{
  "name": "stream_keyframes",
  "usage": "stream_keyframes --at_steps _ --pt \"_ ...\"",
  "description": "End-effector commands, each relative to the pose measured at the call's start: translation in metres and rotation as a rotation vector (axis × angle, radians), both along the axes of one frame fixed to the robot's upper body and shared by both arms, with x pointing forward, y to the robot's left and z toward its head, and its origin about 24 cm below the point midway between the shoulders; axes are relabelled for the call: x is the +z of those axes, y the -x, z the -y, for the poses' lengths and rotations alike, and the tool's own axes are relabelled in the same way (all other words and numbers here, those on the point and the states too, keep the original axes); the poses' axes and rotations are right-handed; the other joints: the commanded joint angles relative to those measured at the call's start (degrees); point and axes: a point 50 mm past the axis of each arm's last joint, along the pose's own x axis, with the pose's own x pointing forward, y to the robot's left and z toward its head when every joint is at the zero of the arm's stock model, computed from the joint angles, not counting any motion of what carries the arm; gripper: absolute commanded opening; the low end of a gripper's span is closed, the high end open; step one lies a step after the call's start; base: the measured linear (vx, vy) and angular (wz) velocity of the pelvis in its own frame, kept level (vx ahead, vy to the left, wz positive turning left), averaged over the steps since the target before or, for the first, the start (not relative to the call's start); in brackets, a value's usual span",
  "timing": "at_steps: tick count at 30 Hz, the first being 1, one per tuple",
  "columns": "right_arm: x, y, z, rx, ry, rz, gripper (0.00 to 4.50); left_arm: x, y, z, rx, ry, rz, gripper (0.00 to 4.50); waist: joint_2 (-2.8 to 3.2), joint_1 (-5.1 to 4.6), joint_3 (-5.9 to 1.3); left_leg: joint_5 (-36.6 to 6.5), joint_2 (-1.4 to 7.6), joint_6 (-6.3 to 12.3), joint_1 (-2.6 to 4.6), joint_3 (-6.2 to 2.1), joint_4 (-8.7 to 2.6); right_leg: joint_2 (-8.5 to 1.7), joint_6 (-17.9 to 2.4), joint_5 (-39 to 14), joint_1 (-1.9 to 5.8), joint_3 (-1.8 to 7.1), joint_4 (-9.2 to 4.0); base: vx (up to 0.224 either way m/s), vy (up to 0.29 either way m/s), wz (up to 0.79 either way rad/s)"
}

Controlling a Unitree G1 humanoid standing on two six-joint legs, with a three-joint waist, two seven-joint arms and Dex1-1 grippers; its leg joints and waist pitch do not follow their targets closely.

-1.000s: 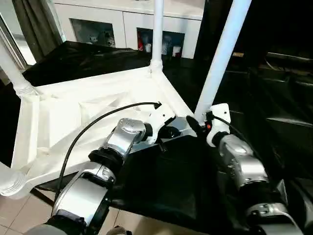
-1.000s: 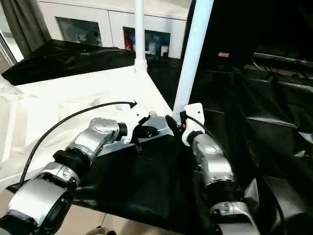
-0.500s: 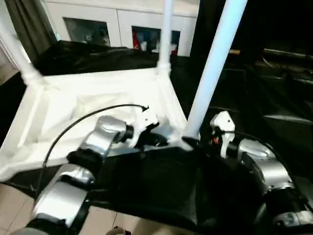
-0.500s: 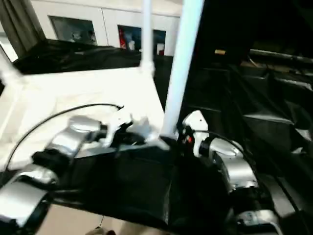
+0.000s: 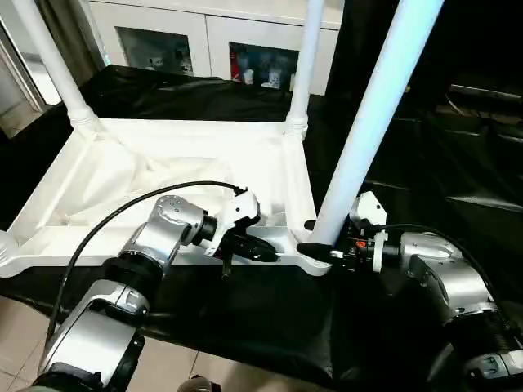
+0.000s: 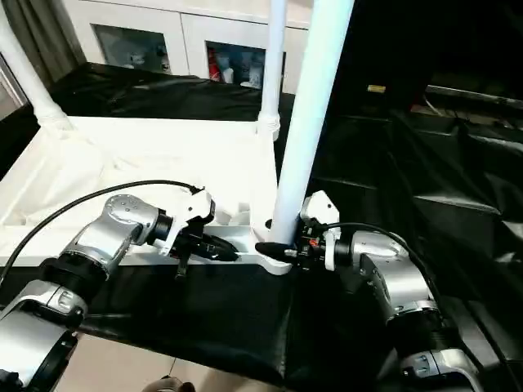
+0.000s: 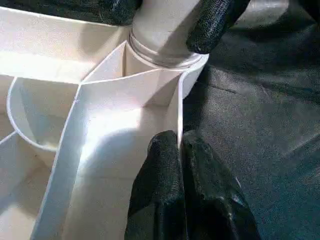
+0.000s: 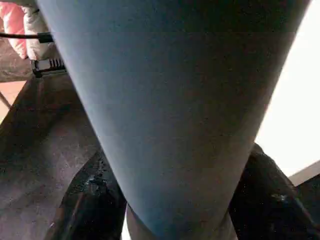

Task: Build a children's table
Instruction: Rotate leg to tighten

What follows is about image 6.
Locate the white plastic table top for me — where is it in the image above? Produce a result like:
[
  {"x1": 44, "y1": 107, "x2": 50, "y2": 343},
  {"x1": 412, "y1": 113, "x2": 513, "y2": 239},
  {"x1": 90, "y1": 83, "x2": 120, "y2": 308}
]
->
[{"x1": 0, "y1": 114, "x2": 293, "y2": 278}]

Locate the white plastic table leg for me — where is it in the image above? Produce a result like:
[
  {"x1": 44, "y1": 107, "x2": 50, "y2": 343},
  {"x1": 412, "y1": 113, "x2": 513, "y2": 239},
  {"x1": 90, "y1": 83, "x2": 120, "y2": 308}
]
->
[
  {"x1": 257, "y1": 0, "x2": 289, "y2": 137},
  {"x1": 267, "y1": 0, "x2": 357, "y2": 247},
  {"x1": 0, "y1": 8, "x2": 72, "y2": 133}
]

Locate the black mat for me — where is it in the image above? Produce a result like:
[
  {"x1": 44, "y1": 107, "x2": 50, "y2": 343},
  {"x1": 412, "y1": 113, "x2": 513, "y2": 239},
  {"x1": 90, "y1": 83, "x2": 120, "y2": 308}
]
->
[{"x1": 0, "y1": 61, "x2": 523, "y2": 392}]

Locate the grey left robot foot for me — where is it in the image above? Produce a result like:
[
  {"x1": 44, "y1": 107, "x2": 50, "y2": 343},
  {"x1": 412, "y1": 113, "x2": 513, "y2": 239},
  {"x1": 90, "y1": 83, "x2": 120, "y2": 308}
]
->
[{"x1": 150, "y1": 376, "x2": 194, "y2": 392}]

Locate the white cabinet with glass doors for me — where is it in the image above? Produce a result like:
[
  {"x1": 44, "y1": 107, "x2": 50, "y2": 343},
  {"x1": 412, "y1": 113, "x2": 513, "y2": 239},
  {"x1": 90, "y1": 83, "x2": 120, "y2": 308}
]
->
[{"x1": 61, "y1": 0, "x2": 316, "y2": 96}]

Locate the black metal bar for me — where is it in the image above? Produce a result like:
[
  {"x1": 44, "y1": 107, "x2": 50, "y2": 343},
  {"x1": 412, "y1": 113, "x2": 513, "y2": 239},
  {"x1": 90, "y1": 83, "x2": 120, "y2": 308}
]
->
[{"x1": 425, "y1": 85, "x2": 523, "y2": 113}]

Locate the grey curtain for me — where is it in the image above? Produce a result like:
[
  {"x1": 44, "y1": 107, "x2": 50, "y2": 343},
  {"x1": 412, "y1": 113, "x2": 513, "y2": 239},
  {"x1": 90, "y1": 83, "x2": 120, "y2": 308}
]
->
[{"x1": 0, "y1": 0, "x2": 84, "y2": 92}]

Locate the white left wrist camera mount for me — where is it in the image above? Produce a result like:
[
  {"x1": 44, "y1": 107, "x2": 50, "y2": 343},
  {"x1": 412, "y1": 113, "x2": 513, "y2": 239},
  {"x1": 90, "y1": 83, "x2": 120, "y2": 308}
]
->
[{"x1": 166, "y1": 189, "x2": 218, "y2": 259}]

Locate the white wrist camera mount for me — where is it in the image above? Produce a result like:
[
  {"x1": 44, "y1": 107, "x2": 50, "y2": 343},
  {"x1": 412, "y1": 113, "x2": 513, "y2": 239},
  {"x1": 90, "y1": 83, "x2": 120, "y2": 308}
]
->
[
  {"x1": 166, "y1": 189, "x2": 218, "y2": 259},
  {"x1": 297, "y1": 189, "x2": 343, "y2": 273}
]

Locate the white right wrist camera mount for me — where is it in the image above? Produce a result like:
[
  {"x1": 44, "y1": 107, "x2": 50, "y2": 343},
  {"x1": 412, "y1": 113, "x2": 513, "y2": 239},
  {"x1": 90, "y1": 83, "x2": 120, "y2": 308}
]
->
[{"x1": 297, "y1": 189, "x2": 343, "y2": 273}]

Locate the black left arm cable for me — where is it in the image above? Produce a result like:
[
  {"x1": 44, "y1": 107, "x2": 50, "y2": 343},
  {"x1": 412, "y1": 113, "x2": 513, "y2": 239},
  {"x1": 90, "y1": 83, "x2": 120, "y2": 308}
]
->
[{"x1": 0, "y1": 180, "x2": 206, "y2": 280}]

